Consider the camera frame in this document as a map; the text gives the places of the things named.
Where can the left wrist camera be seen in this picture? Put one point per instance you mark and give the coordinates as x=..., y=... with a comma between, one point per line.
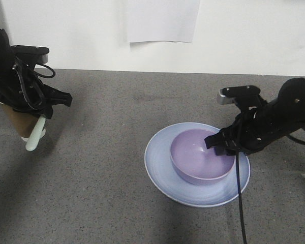
x=31, y=53

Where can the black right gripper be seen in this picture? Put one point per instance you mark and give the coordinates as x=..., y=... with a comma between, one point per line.
x=255, y=129

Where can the light blue plate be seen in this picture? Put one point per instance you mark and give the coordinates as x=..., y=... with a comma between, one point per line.
x=160, y=170

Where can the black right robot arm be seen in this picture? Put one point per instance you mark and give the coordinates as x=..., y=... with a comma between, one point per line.
x=291, y=90

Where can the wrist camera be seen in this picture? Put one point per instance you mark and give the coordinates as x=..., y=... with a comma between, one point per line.
x=31, y=53
x=227, y=95

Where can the white paper sheet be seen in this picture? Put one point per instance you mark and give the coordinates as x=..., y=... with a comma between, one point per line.
x=170, y=21

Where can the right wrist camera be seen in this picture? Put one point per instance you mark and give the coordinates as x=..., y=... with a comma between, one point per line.
x=227, y=95

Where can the purple plastic bowl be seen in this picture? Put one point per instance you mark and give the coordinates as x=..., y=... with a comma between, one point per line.
x=194, y=162

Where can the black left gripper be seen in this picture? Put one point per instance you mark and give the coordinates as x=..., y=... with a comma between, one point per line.
x=21, y=89

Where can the pale green plastic spoon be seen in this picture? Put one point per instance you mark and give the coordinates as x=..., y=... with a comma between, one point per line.
x=36, y=134

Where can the brown paper cup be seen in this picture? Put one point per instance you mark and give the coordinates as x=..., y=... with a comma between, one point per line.
x=23, y=123

